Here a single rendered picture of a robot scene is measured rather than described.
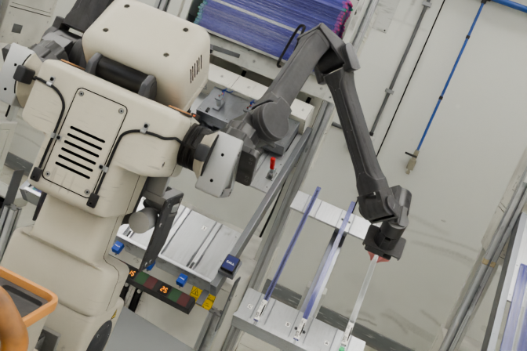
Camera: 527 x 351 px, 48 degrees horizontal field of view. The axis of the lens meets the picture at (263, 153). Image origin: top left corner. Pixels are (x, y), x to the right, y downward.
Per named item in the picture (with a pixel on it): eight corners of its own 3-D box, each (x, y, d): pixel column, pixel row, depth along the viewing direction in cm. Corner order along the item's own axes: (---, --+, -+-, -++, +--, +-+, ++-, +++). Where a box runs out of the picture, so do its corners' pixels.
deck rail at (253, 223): (215, 297, 174) (216, 287, 169) (209, 294, 174) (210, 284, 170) (310, 139, 217) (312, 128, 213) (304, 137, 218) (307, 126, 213)
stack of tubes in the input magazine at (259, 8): (320, 74, 204) (350, -1, 200) (191, 23, 215) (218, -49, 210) (326, 76, 216) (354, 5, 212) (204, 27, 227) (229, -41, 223)
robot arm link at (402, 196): (357, 211, 145) (386, 203, 140) (365, 176, 152) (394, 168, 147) (383, 240, 150) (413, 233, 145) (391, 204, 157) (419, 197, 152)
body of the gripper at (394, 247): (368, 226, 157) (376, 211, 152) (404, 243, 156) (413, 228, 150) (361, 245, 153) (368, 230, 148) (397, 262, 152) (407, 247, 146)
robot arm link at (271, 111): (297, 27, 150) (328, 9, 144) (327, 69, 155) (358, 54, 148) (221, 132, 120) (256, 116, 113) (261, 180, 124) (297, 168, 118)
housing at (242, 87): (299, 146, 216) (306, 120, 205) (183, 95, 226) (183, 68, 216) (308, 132, 221) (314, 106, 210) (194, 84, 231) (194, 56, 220)
